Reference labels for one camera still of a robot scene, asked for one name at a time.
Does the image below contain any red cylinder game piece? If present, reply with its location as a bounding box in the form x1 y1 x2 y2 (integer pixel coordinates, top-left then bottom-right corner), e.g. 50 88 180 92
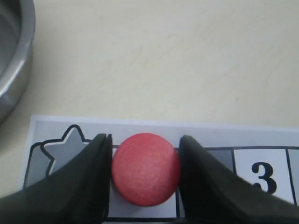
112 133 181 207

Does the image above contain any round stainless steel bowl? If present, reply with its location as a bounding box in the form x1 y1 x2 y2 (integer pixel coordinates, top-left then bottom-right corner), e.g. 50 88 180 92
0 0 36 123

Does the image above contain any printed paper game board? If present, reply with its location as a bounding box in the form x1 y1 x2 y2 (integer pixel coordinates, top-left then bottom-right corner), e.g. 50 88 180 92
22 114 299 224

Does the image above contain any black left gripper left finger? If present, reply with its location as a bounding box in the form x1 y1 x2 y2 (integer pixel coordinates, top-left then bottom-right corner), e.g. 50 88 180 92
0 134 112 224

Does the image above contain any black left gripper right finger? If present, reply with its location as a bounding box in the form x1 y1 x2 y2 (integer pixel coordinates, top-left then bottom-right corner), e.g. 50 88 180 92
178 135 299 224

